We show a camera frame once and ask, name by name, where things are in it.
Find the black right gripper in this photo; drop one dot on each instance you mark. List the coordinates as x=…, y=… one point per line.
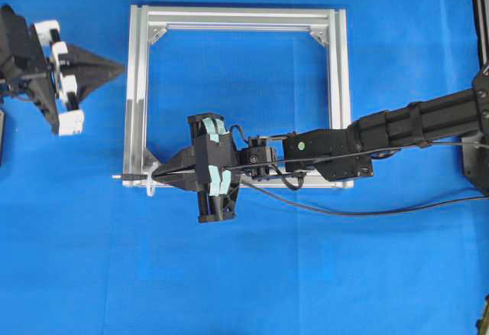
x=212, y=153

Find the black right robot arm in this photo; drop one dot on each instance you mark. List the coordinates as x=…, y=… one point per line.
x=348, y=153

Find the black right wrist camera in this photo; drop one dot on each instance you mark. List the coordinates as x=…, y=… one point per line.
x=261, y=156

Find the white zip tie loop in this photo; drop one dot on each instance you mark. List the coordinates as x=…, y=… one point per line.
x=151, y=184

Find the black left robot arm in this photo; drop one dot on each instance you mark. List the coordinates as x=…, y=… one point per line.
x=14, y=55

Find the aluminium extrusion frame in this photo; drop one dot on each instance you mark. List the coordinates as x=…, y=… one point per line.
x=149, y=23

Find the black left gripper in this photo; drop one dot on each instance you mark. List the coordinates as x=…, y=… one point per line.
x=62, y=75

